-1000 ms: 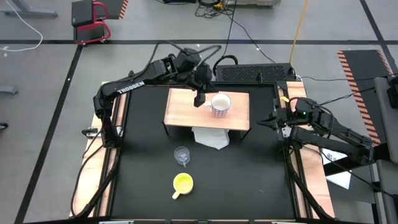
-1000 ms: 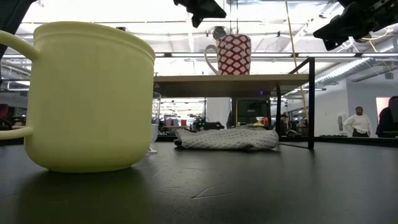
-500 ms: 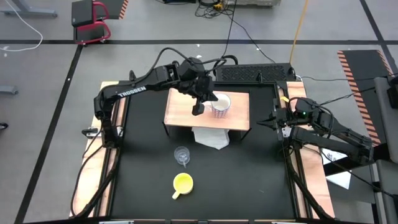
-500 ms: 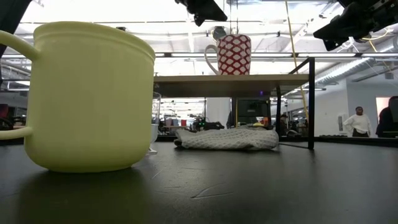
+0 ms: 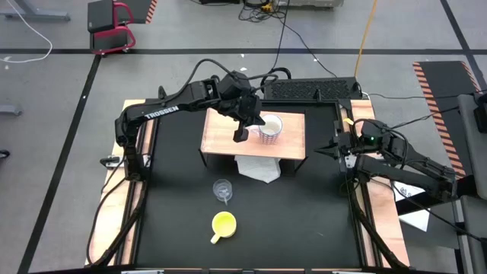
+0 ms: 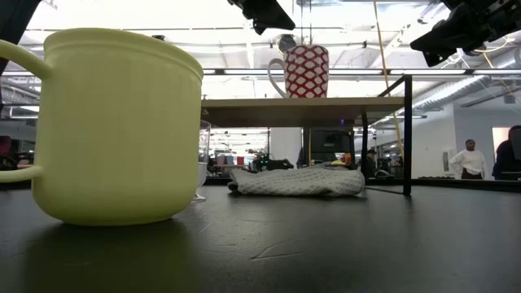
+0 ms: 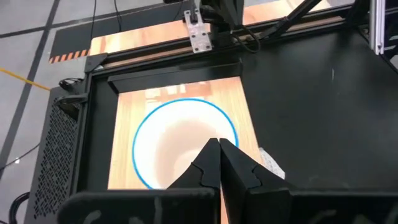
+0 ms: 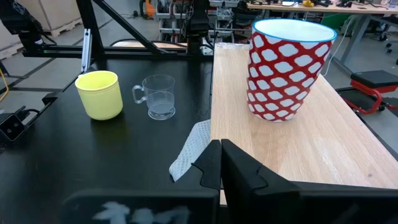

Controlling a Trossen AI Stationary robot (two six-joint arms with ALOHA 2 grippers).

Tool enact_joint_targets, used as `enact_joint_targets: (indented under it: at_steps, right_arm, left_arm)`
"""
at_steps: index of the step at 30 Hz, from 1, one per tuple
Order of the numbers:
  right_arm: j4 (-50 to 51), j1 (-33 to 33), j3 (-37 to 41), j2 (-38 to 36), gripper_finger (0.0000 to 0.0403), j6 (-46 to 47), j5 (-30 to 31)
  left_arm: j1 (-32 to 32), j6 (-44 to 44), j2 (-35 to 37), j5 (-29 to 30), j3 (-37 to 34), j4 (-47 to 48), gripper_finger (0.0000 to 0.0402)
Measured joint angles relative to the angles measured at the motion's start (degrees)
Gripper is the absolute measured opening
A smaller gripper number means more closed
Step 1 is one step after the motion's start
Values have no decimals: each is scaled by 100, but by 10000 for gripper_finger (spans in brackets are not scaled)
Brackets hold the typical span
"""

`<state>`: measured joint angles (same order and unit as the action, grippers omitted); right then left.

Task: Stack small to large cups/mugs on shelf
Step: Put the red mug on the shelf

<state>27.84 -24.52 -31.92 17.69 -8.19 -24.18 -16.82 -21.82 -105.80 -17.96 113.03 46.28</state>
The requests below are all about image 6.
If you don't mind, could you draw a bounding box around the white knitted cloth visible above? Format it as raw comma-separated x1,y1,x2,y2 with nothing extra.
227,165,366,199

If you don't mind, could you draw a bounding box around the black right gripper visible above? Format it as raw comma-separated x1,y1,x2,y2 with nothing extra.
409,0,521,68

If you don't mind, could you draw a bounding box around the black metal table frame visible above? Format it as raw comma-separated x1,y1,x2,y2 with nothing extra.
0,177,521,192

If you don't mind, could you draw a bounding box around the yellow plastic mug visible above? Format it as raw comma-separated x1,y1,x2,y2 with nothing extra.
0,27,204,227

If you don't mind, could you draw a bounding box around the yellow cable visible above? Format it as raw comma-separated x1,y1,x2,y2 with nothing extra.
373,0,405,158

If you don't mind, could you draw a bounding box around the white wall box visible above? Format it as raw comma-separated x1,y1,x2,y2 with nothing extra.
442,146,456,174

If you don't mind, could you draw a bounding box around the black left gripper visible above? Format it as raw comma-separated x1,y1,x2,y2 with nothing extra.
226,0,296,36

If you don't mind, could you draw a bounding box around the red white patterned mug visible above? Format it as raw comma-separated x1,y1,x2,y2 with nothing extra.
267,44,330,99

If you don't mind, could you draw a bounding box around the black table mat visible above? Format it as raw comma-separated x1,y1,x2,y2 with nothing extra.
0,185,521,293

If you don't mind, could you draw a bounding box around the wooden shelf with black legs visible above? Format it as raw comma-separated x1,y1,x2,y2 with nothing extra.
201,74,414,196

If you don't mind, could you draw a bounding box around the person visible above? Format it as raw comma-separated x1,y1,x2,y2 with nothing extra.
449,138,488,181
365,149,379,178
491,125,521,181

